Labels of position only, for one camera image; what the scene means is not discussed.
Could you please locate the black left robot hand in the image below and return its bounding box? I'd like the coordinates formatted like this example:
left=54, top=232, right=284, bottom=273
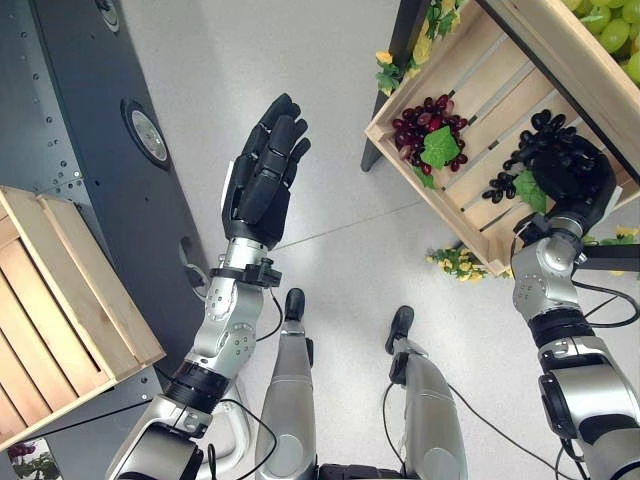
left=221, top=93, right=312, bottom=250

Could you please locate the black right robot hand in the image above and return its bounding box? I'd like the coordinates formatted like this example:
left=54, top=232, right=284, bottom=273
left=519, top=130, right=619, bottom=224

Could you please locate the black grape bunch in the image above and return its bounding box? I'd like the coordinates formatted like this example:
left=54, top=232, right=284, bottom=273
left=482, top=111, right=581, bottom=205

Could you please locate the wooden crate with green grapes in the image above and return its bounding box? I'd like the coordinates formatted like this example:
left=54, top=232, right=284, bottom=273
left=474, top=0, right=640, bottom=184

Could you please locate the green grape bunch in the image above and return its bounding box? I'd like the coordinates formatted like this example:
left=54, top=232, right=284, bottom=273
left=562, top=0, right=640, bottom=86

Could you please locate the red grape bunch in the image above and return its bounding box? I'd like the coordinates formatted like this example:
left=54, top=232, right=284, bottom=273
left=391, top=93, right=470, bottom=176

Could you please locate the yellow flower garland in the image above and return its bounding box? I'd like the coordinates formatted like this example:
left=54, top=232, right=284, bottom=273
left=374, top=0, right=466, bottom=97
left=425, top=243, right=489, bottom=286

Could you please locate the dark grey metal stand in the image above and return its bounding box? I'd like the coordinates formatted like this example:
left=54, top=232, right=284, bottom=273
left=0, top=0, right=211, bottom=480

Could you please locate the silver left robot leg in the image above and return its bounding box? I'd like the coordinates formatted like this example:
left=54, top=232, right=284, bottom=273
left=254, top=287, right=319, bottom=480

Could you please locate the silver robot leg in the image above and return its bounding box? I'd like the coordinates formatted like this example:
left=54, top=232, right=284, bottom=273
left=384, top=305, right=469, bottom=480
left=254, top=287, right=319, bottom=480

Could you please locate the empty wooden crate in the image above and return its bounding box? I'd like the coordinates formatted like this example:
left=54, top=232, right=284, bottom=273
left=0, top=185, right=167, bottom=451

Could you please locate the silver right robot leg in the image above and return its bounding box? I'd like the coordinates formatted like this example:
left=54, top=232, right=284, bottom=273
left=384, top=305, right=469, bottom=480

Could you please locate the black shelf post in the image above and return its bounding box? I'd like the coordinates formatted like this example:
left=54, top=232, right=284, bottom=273
left=360, top=0, right=431, bottom=174

